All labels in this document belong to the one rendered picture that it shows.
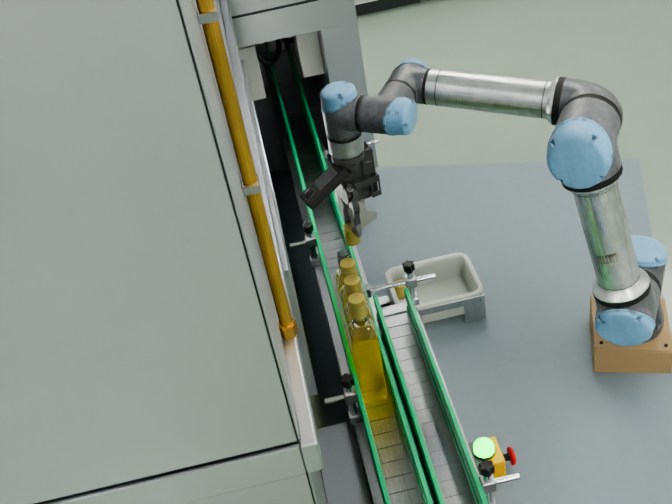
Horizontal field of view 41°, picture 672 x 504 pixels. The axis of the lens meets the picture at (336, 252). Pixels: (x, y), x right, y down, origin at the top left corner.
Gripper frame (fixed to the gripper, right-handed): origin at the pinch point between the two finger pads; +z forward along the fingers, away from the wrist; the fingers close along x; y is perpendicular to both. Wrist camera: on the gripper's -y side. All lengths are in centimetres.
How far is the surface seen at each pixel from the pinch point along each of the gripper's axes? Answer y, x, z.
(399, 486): -18, -50, 25
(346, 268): -8.2, -15.4, -3.1
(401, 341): 2.1, -14.6, 24.8
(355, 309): -11.8, -26.4, -1.8
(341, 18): 36, 75, -13
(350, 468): -24, -41, 25
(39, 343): -65, -65, -54
